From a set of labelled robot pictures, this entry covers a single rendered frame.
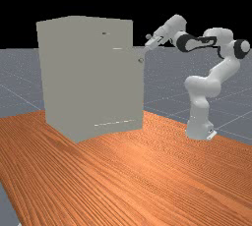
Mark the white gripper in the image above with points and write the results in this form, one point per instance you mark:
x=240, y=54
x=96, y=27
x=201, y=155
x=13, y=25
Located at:
x=154, y=41

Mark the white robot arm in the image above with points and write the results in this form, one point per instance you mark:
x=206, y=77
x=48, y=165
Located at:
x=200, y=87

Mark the pale grey cabinet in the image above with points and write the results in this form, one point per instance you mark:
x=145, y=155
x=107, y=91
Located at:
x=88, y=82

